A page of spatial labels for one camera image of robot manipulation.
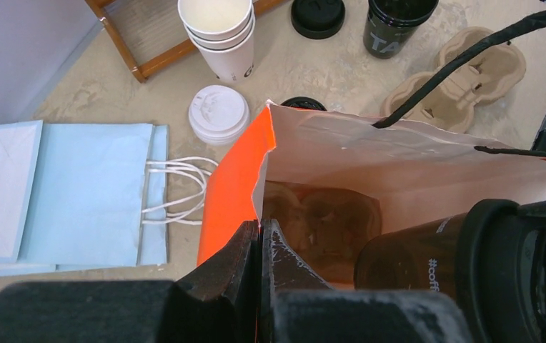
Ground wooden shelf rack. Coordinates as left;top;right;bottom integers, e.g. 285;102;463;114
87;1;281;83

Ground black cup lid front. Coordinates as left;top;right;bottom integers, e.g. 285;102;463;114
281;96;327;111

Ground orange paper bag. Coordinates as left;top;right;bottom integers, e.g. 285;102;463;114
197;2;546;289

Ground stacked white paper cups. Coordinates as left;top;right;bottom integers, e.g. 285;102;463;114
177;0;255;83

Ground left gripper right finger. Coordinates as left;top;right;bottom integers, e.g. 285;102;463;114
259;219;472;342

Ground black cup lid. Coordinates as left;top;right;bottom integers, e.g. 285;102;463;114
281;96;327;111
455;199;546;342
290;0;346;39

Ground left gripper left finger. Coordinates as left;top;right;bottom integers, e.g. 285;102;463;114
0;221;259;342

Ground white cup lid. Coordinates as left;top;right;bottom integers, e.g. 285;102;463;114
188;85;250;146

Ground light blue paper bag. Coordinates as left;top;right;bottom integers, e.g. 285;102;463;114
0;120;210;277

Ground black paper cup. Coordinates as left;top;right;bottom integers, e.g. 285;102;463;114
362;0;439;59
354;214;466;299

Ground brown pulp cup carrier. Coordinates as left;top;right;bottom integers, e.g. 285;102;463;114
262;182;382;284

